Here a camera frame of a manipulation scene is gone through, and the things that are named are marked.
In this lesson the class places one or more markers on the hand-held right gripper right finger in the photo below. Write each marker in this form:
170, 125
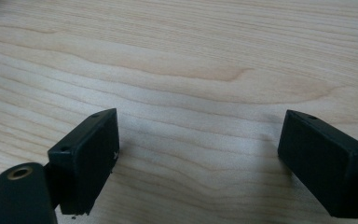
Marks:
323, 161

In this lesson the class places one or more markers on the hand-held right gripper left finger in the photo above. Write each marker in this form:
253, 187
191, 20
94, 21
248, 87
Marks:
85, 158

